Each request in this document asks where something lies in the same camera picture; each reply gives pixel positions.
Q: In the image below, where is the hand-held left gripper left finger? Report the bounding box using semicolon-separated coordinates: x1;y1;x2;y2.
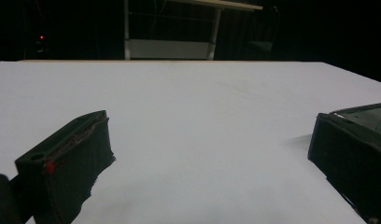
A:
14;109;117;224

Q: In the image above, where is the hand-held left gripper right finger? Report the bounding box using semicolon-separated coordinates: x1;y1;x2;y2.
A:
307;102;381;224

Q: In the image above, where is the dark chair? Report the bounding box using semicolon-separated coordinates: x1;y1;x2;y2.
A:
247;5;280;58

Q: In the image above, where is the dark device with red light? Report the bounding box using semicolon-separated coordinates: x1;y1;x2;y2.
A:
35;31;50;54

